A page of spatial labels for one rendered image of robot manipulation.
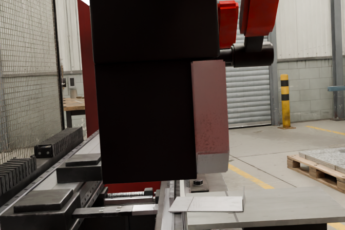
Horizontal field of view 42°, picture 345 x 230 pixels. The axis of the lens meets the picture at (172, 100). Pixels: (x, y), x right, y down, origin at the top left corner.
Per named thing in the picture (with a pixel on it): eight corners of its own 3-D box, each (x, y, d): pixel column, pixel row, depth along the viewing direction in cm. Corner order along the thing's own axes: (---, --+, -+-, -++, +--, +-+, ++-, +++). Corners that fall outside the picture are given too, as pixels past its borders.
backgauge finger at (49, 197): (157, 229, 75) (155, 199, 74) (0, 238, 75) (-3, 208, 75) (159, 207, 87) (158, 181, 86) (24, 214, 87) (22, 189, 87)
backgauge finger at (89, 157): (163, 177, 110) (161, 157, 110) (56, 183, 110) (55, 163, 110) (164, 166, 122) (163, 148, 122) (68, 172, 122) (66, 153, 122)
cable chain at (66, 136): (53, 157, 136) (52, 145, 136) (34, 158, 136) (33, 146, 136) (83, 135, 180) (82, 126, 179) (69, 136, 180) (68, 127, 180)
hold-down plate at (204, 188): (209, 199, 127) (209, 189, 127) (190, 200, 127) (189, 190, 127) (203, 174, 157) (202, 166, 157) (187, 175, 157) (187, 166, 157)
